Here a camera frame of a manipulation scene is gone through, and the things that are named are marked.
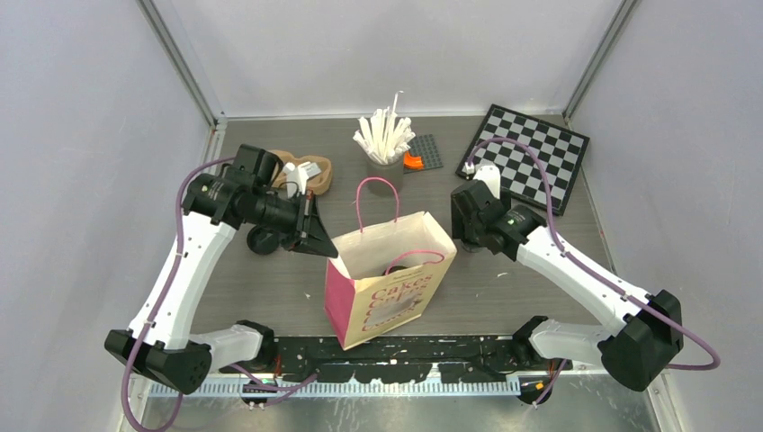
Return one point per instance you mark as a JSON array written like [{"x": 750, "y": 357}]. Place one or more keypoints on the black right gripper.
[{"x": 458, "y": 224}]

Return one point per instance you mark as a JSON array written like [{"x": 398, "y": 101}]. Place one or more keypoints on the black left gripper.
[{"x": 309, "y": 233}]

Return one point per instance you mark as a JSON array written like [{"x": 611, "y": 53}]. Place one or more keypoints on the black paper coffee cup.
[{"x": 471, "y": 247}]

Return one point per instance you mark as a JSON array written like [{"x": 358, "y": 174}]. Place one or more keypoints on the pink paper gift bag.
[{"x": 385, "y": 275}]

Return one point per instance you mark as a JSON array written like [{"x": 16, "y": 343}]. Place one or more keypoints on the black cup lid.
[
  {"x": 391, "y": 269},
  {"x": 263, "y": 241}
]

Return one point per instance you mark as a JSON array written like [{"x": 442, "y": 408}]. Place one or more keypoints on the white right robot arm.
[{"x": 632, "y": 345}]

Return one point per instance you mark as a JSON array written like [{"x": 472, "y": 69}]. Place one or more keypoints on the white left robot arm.
[{"x": 158, "y": 344}]

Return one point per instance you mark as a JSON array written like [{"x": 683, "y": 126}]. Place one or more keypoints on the orange black small device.
[{"x": 423, "y": 154}]

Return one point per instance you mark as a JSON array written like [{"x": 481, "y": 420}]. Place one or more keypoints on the grey straw holder cup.
[{"x": 392, "y": 173}]

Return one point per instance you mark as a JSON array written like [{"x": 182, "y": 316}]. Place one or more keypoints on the black white chessboard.
[{"x": 512, "y": 141}]

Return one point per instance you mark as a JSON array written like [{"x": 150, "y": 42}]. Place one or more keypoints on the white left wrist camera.
[{"x": 297, "y": 177}]

